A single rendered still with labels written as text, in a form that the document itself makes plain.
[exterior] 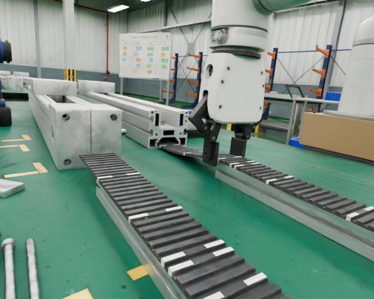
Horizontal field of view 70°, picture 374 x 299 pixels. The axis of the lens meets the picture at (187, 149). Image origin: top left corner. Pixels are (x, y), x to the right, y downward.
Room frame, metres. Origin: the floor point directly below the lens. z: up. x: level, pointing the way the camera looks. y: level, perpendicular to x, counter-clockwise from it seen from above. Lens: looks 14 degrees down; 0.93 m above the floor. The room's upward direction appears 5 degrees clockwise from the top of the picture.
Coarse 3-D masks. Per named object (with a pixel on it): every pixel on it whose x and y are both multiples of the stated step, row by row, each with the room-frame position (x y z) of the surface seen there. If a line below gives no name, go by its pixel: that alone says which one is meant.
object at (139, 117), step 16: (80, 96) 1.16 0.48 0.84; (96, 96) 0.93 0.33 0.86; (112, 96) 1.02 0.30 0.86; (128, 112) 0.70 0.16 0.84; (144, 112) 0.59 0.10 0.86; (160, 112) 0.58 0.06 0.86; (176, 112) 0.61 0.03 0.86; (128, 128) 0.67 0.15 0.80; (144, 128) 0.58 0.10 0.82; (160, 128) 0.58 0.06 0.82; (176, 128) 0.60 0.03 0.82; (144, 144) 0.58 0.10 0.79
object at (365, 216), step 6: (360, 210) 0.25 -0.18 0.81; (366, 210) 0.25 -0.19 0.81; (372, 210) 0.26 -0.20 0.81; (348, 216) 0.24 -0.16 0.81; (354, 216) 0.24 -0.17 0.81; (360, 216) 0.24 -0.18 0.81; (366, 216) 0.24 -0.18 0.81; (372, 216) 0.24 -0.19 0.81; (354, 222) 0.23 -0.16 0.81; (360, 222) 0.23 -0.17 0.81; (366, 222) 0.23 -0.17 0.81; (372, 222) 0.23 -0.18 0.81
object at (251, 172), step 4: (252, 168) 0.36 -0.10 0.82; (256, 168) 0.37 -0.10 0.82; (260, 168) 0.37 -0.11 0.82; (264, 168) 0.37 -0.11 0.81; (268, 168) 0.37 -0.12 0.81; (244, 172) 0.35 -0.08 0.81; (248, 172) 0.35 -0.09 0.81; (252, 172) 0.35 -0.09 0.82; (256, 172) 0.35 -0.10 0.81; (260, 172) 0.35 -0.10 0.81; (264, 172) 0.35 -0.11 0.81; (268, 172) 0.36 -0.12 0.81
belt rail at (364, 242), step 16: (224, 176) 0.39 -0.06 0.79; (240, 176) 0.37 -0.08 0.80; (256, 192) 0.34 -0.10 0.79; (272, 192) 0.32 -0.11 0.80; (288, 208) 0.30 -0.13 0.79; (304, 208) 0.28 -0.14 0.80; (320, 208) 0.26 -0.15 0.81; (304, 224) 0.28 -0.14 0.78; (320, 224) 0.26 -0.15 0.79; (336, 224) 0.25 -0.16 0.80; (352, 224) 0.24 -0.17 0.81; (336, 240) 0.25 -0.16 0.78; (352, 240) 0.23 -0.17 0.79; (368, 240) 0.23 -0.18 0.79; (368, 256) 0.22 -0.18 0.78
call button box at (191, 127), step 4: (188, 120) 0.72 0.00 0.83; (204, 120) 0.75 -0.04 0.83; (188, 124) 0.72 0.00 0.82; (192, 124) 0.72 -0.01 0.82; (188, 128) 0.72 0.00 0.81; (192, 128) 0.72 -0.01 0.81; (188, 132) 0.72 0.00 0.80; (192, 132) 0.72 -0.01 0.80; (196, 132) 0.73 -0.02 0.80; (188, 136) 0.72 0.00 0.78; (192, 136) 0.73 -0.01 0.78; (196, 136) 0.73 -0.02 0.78; (200, 136) 0.74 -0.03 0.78
